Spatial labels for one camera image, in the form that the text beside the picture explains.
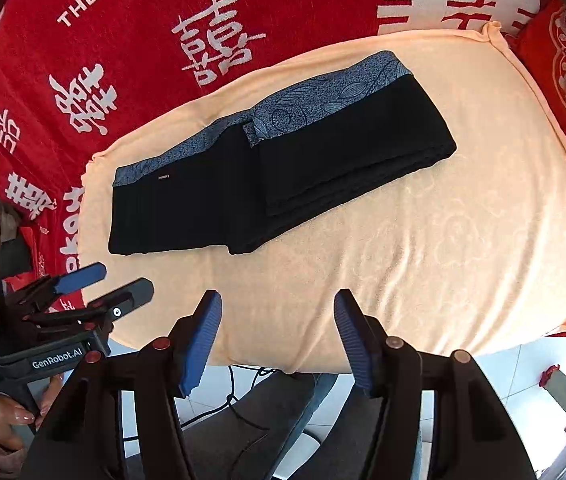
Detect person's left hand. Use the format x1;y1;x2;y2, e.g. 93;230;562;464
0;375;64;451

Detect black pants with blue stripes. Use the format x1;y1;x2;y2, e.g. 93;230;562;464
108;50;458;257

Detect person's leg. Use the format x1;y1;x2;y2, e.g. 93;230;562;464
183;371;318;480
308;375;388;480

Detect person's left leg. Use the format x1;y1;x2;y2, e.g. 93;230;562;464
183;371;318;480

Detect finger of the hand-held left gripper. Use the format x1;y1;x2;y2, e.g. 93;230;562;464
38;277;155;328
10;261;108;313

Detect dark cloth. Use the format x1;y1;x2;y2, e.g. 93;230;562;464
0;205;31;276

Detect red printed blanket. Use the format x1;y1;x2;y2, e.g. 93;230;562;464
0;0;566;336

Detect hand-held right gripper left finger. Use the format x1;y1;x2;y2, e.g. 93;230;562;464
23;289;224;480

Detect peach towel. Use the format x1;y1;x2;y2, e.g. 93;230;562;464
75;21;566;376

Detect person's right leg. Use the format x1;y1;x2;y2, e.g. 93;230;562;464
308;375;388;480

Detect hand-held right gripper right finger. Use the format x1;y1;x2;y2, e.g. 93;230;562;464
334;289;536;480

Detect red floral pillow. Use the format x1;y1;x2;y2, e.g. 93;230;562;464
515;0;566;166

